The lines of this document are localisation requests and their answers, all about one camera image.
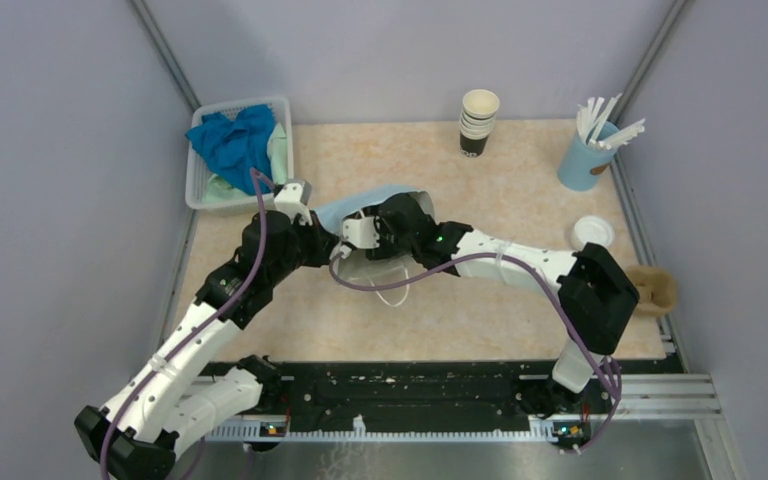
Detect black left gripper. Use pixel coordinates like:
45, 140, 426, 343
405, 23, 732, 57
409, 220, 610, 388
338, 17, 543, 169
267, 209, 339, 285

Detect stack of plastic lids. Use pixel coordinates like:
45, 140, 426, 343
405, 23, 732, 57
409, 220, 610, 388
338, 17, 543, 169
569, 215, 616, 250

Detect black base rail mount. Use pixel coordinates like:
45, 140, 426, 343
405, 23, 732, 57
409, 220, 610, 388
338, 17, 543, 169
198, 357, 683, 452

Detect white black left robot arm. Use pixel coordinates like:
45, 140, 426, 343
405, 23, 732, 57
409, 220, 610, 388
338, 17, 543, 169
75, 210, 340, 479

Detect white plastic basket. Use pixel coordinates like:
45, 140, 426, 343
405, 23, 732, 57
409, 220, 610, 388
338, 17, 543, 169
185, 96, 295, 212

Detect white wrapped straws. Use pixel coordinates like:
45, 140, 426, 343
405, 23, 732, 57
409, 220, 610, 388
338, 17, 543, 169
575, 93, 646, 151

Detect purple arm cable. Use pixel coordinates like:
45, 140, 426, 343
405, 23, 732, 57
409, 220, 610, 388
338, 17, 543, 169
328, 251, 624, 455
97, 167, 276, 480

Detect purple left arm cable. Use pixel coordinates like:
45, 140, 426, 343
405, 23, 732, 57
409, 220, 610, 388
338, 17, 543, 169
97, 167, 276, 480

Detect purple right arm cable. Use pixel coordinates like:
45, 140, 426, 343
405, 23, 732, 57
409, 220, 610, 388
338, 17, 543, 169
328, 251, 624, 455

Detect blue straw holder cup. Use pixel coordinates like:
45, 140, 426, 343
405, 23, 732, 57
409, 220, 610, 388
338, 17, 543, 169
557, 132, 619, 192

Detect stack of paper cups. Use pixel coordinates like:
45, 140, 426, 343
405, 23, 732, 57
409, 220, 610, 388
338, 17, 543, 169
459, 89, 501, 158

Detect light blue paper bag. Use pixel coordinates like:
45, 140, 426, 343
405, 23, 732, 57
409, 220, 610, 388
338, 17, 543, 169
316, 185, 434, 308

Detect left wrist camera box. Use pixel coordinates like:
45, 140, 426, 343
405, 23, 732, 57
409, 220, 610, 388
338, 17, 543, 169
273, 179, 313, 226

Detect blue cloth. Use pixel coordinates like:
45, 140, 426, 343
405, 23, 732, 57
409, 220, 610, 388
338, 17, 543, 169
185, 104, 276, 195

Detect brown pulp cup carrier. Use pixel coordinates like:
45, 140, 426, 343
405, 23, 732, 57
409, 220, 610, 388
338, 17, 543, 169
625, 265, 678, 317

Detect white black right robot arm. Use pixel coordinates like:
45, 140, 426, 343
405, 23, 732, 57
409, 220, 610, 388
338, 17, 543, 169
360, 193, 640, 412

